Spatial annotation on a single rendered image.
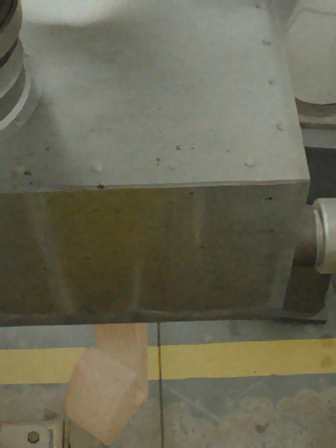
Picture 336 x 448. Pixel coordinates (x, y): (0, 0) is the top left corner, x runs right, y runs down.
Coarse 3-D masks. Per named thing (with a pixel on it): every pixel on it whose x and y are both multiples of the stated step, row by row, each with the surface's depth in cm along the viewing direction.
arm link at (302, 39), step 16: (304, 0) 139; (320, 0) 137; (304, 16) 139; (320, 16) 136; (288, 32) 144; (304, 32) 139; (320, 32) 137; (288, 48) 145; (304, 48) 141; (320, 48) 139; (288, 64) 147; (304, 64) 144; (320, 64) 142; (304, 80) 146; (320, 80) 145; (304, 96) 150; (320, 96) 149
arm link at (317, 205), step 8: (320, 200) 88; (328, 200) 88; (320, 208) 87; (328, 208) 87; (320, 216) 87; (328, 216) 86; (320, 224) 87; (328, 224) 86; (320, 232) 87; (328, 232) 85; (320, 240) 87; (328, 240) 85; (320, 248) 87; (328, 248) 86; (320, 256) 88; (328, 256) 86; (320, 264) 88; (328, 264) 87; (320, 272) 89; (328, 272) 89
